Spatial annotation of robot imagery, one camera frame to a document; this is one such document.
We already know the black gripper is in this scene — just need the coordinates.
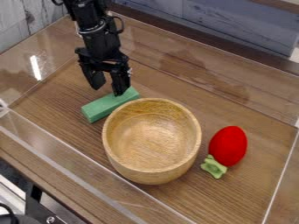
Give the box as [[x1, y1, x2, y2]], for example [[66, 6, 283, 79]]
[[75, 27, 131, 96]]

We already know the green rectangular block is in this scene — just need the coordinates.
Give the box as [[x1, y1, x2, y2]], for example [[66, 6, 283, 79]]
[[80, 87, 140, 123]]

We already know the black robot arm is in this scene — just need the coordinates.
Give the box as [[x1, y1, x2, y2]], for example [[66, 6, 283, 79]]
[[51, 0, 131, 96]]

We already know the light wooden bowl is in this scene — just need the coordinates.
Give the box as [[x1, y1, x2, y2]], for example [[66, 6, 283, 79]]
[[102, 98, 202, 185]]

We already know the red plush strawberry toy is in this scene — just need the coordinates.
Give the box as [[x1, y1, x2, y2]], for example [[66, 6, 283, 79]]
[[200, 126, 248, 179]]

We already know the black metal table bracket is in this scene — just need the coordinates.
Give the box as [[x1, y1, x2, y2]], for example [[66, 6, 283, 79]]
[[24, 185, 67, 224]]

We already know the black cable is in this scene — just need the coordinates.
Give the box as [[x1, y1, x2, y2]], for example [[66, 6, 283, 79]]
[[0, 202, 19, 224]]

